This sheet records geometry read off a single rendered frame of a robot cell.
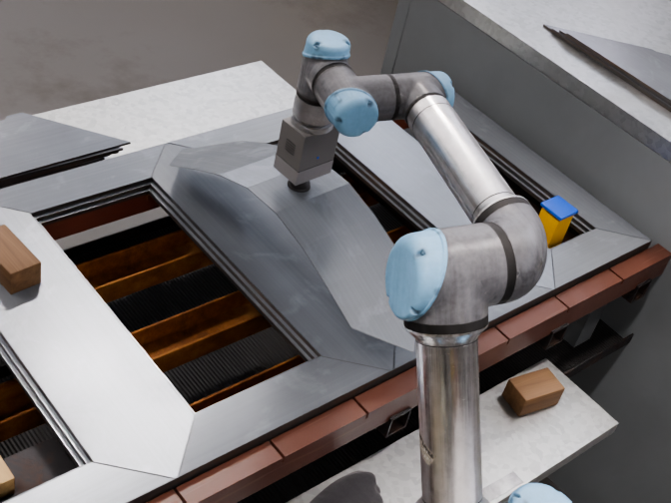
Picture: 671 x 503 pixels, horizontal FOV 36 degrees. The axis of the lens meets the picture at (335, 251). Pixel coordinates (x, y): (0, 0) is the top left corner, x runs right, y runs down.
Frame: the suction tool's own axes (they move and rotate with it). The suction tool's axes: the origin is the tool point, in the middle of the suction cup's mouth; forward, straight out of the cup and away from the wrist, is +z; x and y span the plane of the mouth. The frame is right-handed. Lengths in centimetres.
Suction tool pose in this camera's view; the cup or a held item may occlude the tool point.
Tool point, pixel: (298, 190)
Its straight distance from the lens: 188.8
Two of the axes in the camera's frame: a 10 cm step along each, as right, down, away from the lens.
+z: -1.9, 7.5, 6.3
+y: -7.3, 3.2, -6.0
